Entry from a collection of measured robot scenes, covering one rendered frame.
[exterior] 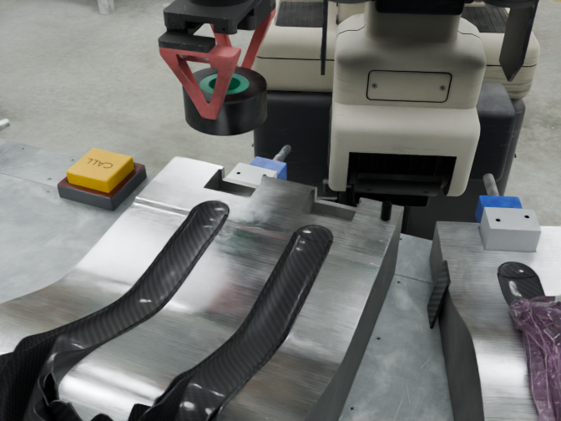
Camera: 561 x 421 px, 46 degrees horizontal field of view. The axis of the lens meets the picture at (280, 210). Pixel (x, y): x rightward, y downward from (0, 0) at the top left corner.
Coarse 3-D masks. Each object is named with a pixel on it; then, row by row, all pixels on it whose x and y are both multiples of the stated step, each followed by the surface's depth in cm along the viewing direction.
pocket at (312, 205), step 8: (312, 192) 69; (312, 200) 69; (320, 200) 70; (360, 200) 67; (304, 208) 67; (312, 208) 70; (320, 208) 70; (328, 208) 69; (336, 208) 69; (344, 208) 68; (352, 208) 68; (328, 216) 69; (336, 216) 69; (344, 216) 69; (352, 216) 69
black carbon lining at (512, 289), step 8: (504, 264) 65; (512, 264) 65; (520, 264) 65; (504, 272) 64; (512, 272) 64; (520, 272) 64; (528, 272) 64; (504, 280) 63; (512, 280) 64; (520, 280) 64; (528, 280) 63; (536, 280) 63; (504, 288) 62; (512, 288) 63; (520, 288) 63; (528, 288) 63; (536, 288) 62; (504, 296) 61; (512, 296) 62; (520, 296) 62; (528, 296) 62; (536, 296) 62
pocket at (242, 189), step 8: (224, 168) 72; (216, 176) 72; (224, 176) 73; (208, 184) 70; (216, 184) 72; (224, 184) 73; (232, 184) 72; (240, 184) 72; (248, 184) 72; (224, 192) 73; (232, 192) 73; (240, 192) 73; (248, 192) 72
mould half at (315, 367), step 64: (192, 192) 68; (256, 192) 68; (128, 256) 61; (256, 256) 61; (384, 256) 61; (0, 320) 49; (64, 320) 50; (192, 320) 54; (320, 320) 55; (64, 384) 43; (128, 384) 43; (256, 384) 46; (320, 384) 47
